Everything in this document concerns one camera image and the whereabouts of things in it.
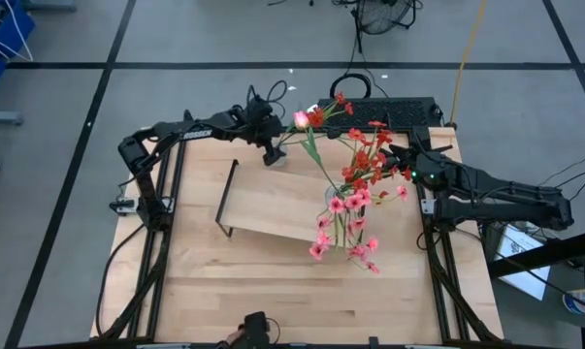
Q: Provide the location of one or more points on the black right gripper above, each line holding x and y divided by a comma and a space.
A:
432, 169

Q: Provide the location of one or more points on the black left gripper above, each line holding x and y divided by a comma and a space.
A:
260, 123

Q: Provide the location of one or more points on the dense red flower bunch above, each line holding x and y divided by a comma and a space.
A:
362, 160

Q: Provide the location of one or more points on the pink artificial tulip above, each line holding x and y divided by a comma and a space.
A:
301, 119

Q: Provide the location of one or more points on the wooden shelf with black legs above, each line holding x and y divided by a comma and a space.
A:
272, 203

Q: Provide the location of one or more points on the pink blossom spray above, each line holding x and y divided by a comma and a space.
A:
354, 201

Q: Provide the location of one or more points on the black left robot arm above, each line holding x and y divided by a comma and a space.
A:
195, 132

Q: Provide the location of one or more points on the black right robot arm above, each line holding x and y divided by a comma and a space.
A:
515, 199

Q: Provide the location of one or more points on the black perforated computer case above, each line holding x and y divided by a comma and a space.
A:
399, 112

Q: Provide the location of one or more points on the white printed box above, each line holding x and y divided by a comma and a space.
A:
515, 247

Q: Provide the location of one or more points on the black floor fan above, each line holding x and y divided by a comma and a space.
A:
384, 17

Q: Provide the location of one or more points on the black handheld device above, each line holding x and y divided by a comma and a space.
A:
255, 329

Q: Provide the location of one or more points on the black metal beam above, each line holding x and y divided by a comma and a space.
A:
554, 252

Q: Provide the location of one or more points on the person's hand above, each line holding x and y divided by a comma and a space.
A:
234, 337

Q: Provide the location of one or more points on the person's shoe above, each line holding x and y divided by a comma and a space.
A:
580, 298

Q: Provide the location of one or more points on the grey floor bar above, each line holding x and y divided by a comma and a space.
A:
49, 6
1, 117

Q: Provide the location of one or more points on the black metal rig frame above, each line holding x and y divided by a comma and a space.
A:
422, 135

